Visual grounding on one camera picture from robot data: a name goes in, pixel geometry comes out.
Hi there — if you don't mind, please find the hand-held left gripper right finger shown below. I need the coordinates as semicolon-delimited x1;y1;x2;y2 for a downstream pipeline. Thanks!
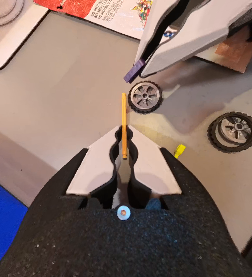
127;125;182;196

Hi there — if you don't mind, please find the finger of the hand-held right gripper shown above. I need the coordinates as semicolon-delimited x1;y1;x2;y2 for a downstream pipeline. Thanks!
134;0;196;64
140;0;252;78

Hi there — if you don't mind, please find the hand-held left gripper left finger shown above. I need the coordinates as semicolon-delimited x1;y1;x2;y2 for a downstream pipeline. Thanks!
65;126;122;196

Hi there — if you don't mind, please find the purple plastic connector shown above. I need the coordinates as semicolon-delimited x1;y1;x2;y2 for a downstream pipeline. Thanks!
123;59;146;84

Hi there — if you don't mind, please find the yellow plastic rod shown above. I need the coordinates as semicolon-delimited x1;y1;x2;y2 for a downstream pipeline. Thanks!
121;93;128;160

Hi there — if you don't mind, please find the small grey wheel black tyre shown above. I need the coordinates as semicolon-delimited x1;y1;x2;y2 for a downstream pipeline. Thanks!
127;81;163;115

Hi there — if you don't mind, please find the blue plastic storage bin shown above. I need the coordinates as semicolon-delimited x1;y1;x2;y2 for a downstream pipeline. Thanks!
0;174;28;276

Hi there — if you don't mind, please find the yellow plastic connector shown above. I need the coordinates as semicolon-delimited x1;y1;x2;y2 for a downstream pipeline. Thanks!
174;144;186;159

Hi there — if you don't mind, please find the red white instruction booklet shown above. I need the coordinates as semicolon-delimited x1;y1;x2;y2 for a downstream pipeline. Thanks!
33;0;252;73

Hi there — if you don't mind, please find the large grey wheel black tyre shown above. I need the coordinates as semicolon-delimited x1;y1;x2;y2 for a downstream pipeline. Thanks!
207;111;252;152

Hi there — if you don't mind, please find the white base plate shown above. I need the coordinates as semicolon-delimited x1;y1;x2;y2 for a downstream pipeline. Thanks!
0;0;49;72

